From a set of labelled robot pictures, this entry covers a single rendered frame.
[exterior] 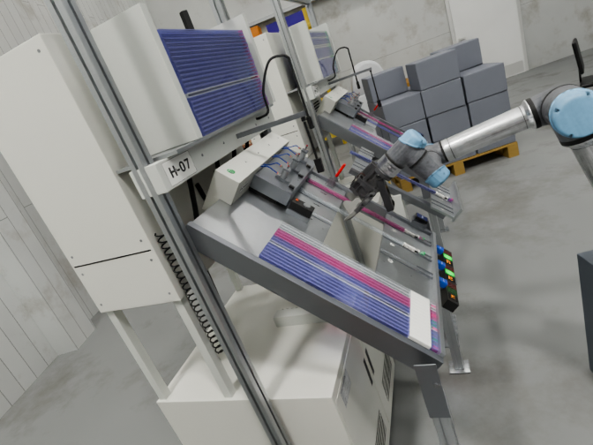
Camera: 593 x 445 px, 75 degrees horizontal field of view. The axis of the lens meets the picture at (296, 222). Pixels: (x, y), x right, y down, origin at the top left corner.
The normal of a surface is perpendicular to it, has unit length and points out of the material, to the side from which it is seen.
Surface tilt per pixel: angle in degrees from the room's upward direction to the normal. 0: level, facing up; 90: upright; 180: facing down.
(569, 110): 82
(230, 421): 90
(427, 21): 90
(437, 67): 90
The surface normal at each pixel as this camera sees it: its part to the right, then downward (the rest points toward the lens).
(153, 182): -0.27, 0.43
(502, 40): -0.05, 0.36
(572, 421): -0.33, -0.88
